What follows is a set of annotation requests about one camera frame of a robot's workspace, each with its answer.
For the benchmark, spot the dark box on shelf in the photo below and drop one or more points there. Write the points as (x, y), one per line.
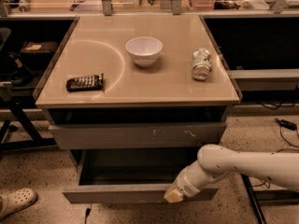
(39, 50)

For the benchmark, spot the white bowl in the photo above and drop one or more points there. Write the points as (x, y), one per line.
(144, 50)

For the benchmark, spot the black floor bar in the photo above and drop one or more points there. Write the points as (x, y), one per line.
(253, 200)

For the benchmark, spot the grey drawer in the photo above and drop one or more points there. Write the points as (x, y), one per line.
(128, 175)
(137, 135)

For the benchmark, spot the grey top drawer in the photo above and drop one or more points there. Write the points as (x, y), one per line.
(137, 135)

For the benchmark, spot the white clog shoe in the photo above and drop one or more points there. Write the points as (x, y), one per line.
(16, 201)

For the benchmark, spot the crushed silver can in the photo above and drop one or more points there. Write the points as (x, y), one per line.
(201, 64)

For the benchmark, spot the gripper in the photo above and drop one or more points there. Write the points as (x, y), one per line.
(186, 185)

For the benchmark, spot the black power adapter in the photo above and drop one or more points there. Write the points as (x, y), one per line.
(286, 124)

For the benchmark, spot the grey drawer cabinet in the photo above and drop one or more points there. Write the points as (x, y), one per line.
(163, 92)

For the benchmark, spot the black table leg frame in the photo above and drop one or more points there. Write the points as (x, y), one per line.
(36, 140)

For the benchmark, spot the black calculator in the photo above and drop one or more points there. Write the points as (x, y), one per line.
(85, 83)

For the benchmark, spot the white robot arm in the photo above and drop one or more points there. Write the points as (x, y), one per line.
(215, 162)

